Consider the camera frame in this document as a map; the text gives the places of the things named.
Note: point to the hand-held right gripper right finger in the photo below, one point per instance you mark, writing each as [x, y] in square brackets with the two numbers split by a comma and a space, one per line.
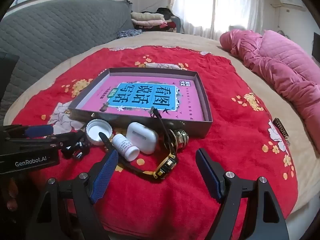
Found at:
[207, 172]

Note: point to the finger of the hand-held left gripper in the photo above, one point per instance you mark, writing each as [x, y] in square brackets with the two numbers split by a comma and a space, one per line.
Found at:
[62, 140]
[37, 130]

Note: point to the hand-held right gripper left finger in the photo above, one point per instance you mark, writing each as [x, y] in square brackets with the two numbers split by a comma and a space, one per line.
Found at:
[105, 175]

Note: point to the red black battery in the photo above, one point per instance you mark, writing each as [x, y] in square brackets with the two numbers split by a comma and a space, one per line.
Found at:
[72, 154]

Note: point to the white pill bottle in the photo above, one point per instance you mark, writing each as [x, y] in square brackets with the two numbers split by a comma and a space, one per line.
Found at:
[125, 148]

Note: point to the white bottle cap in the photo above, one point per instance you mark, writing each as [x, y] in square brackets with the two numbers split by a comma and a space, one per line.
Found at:
[97, 132]

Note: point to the black gold wristwatch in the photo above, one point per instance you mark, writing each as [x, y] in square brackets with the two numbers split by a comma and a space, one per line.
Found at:
[166, 165]

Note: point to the white earbuds case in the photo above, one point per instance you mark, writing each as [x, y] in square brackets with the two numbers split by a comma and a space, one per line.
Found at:
[142, 136]

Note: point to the grey cardboard box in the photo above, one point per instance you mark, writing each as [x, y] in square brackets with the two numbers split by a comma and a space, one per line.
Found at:
[150, 127]

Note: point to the person's left hand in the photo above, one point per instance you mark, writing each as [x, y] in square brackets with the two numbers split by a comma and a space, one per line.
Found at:
[10, 197]

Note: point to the red floral blanket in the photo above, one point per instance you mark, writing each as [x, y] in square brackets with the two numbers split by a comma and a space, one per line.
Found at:
[237, 142]

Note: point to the pink book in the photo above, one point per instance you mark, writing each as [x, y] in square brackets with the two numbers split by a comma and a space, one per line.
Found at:
[150, 90]

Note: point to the grey quilted sofa cover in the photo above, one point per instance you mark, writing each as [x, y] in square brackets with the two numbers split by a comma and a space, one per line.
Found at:
[62, 30]

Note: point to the beige bed sheet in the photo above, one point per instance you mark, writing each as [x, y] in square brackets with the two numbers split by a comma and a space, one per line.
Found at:
[250, 67]

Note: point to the blue floral cloth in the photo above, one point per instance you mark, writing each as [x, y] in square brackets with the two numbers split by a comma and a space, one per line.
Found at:
[128, 33]

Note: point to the pink quilt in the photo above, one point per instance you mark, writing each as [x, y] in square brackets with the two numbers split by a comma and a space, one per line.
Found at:
[280, 65]

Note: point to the stack of folded clothes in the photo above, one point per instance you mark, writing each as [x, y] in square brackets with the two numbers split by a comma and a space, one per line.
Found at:
[150, 20]

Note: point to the white curtain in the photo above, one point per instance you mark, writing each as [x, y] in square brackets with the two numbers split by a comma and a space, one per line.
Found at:
[197, 7]

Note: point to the black television screen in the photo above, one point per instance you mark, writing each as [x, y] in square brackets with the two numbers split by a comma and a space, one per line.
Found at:
[316, 47]

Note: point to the white air conditioner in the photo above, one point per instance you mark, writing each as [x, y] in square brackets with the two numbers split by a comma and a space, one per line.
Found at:
[291, 1]

